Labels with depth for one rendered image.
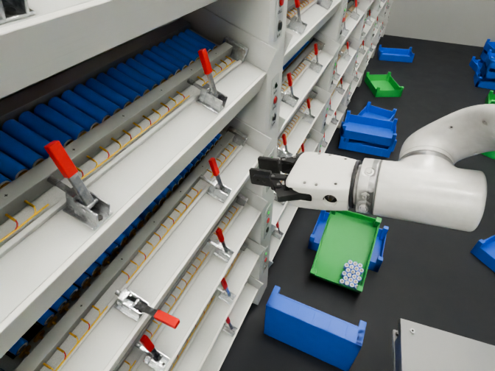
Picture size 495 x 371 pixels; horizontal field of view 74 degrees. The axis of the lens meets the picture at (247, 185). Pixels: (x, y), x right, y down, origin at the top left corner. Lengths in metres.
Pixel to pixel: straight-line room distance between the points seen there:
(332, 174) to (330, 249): 0.95
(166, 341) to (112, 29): 0.56
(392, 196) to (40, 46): 0.42
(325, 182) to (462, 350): 0.65
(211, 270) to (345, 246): 0.79
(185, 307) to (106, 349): 0.26
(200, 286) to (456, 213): 0.52
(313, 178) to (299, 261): 0.97
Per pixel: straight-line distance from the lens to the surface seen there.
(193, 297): 0.76
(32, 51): 0.29
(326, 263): 1.43
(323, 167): 0.53
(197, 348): 0.93
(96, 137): 0.43
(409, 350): 0.97
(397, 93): 2.88
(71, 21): 0.31
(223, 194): 0.65
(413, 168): 0.51
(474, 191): 0.50
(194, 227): 0.61
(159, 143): 0.46
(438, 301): 1.53
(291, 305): 1.12
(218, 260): 0.80
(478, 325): 1.55
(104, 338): 0.53
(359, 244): 1.46
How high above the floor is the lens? 1.17
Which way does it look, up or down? 41 degrees down
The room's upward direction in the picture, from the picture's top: straight up
